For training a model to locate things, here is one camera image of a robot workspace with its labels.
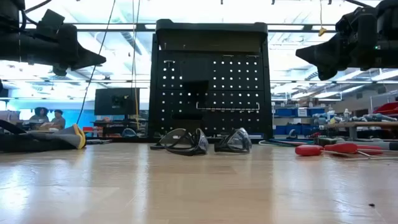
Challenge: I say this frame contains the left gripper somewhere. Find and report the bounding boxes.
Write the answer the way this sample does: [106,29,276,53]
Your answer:
[0,24,107,73]

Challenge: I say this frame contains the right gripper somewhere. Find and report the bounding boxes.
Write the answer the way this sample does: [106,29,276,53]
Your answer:
[295,14,398,81]

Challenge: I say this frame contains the clear black safety glasses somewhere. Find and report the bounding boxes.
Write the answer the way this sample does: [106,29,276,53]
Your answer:
[150,127,209,157]
[213,127,252,154]

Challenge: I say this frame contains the black computer monitor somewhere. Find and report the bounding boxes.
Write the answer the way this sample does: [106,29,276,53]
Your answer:
[94,88,141,116]

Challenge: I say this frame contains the blue storage bins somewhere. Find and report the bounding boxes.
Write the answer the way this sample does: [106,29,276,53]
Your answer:
[275,107,326,136]

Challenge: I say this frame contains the black pegboard cart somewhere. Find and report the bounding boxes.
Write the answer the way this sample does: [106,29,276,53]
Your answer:
[148,18,274,141]

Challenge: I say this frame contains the person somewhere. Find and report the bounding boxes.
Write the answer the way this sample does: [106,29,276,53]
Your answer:
[29,107,50,124]
[49,109,66,130]

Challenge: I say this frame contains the wooden workbench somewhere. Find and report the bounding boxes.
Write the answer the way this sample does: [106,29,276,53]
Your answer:
[325,121,398,139]

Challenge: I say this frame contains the red storage bin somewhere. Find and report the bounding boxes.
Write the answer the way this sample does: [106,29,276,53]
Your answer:
[373,101,398,115]

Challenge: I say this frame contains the grey glove yellow cuff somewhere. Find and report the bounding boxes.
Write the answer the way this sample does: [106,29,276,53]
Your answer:
[26,123,87,150]

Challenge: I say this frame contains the black work glove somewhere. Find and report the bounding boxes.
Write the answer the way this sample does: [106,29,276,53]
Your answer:
[0,119,78,153]

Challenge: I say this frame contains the black pegboard box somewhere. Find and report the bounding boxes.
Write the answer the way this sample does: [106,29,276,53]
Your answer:
[181,58,211,94]

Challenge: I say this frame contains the black storage bin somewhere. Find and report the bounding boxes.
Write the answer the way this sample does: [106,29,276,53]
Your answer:
[170,113,206,137]

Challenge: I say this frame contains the black hanging cable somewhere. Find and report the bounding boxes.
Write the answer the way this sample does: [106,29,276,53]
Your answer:
[76,0,117,125]

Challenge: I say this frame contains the yellow cord with plug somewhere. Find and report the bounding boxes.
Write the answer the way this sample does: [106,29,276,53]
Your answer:
[318,0,328,37]

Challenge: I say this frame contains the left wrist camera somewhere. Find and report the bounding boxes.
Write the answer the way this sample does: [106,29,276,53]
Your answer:
[33,8,66,40]

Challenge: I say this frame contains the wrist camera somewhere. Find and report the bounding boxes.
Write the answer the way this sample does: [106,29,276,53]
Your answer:
[335,5,380,34]
[33,8,66,40]

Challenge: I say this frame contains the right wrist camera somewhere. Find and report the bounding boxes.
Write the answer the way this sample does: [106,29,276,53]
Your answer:
[335,5,380,34]

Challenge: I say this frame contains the coloured wire bundle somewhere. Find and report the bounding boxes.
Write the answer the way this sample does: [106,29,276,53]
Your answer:
[258,138,315,147]

